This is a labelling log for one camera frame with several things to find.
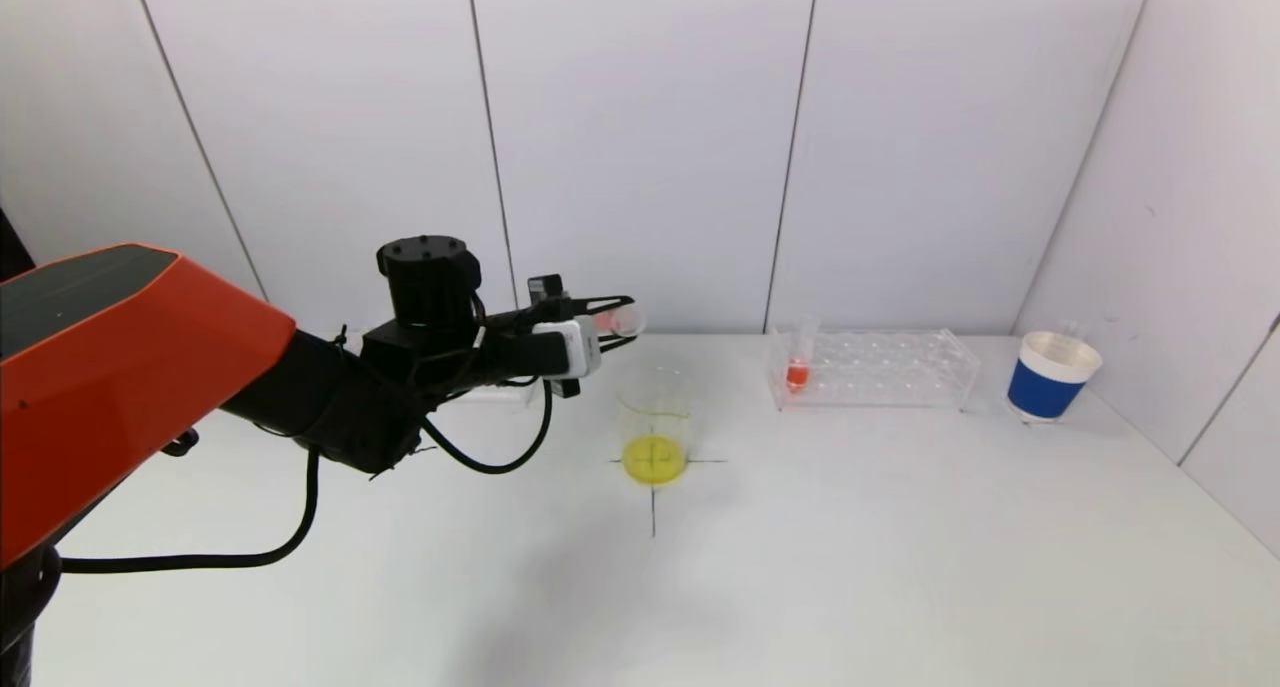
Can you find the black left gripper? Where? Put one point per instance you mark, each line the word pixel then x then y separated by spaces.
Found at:
pixel 510 347

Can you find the test tube with red pigment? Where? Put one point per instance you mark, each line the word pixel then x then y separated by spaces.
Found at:
pixel 622 320
pixel 797 375

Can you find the test tube with yellow pigment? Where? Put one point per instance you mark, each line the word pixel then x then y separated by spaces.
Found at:
pixel 1070 335

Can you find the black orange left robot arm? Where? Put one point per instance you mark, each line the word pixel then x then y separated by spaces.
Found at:
pixel 120 367

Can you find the clear glass beaker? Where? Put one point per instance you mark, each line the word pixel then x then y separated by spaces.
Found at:
pixel 655 462

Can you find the blue white paper cup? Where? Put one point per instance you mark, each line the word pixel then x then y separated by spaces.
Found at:
pixel 1040 392

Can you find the white grey left wrist camera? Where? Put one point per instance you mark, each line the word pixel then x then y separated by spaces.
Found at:
pixel 575 347

